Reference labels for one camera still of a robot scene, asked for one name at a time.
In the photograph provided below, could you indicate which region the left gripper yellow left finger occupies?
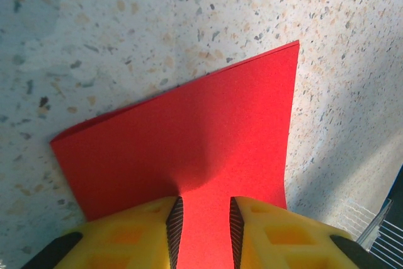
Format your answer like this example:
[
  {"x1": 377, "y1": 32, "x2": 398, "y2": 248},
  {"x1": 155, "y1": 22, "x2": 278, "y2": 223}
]
[{"x1": 20, "y1": 195, "x2": 184, "y2": 269}]

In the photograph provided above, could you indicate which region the aluminium side rail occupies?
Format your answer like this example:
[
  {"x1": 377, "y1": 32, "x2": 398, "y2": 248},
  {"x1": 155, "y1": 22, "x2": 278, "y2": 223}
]
[{"x1": 355, "y1": 198, "x2": 395, "y2": 251}]

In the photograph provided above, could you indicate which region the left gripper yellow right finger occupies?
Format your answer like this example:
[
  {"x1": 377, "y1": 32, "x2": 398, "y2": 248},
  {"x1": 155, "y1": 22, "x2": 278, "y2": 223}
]
[{"x1": 229, "y1": 195, "x2": 390, "y2": 269}]

